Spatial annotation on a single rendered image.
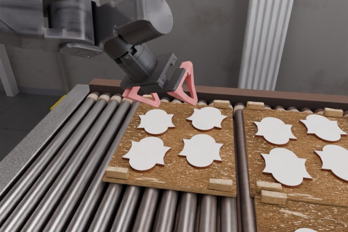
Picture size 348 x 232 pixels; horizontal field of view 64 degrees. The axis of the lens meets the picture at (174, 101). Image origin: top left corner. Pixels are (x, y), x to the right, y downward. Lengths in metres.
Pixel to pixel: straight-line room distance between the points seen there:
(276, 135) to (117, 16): 0.67
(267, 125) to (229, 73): 1.66
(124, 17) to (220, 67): 2.21
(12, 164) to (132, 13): 0.68
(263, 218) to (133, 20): 0.52
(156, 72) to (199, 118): 0.52
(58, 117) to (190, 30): 1.63
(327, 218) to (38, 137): 0.86
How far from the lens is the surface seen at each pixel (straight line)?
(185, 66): 0.47
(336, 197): 0.82
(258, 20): 2.29
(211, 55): 2.52
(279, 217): 0.72
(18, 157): 0.96
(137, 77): 0.46
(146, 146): 0.84
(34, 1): 0.39
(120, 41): 0.43
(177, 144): 0.85
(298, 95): 1.18
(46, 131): 1.04
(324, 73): 2.72
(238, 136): 0.94
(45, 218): 0.77
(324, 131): 1.01
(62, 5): 0.40
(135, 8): 0.37
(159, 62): 0.47
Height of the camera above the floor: 1.48
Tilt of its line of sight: 31 degrees down
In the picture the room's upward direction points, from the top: straight up
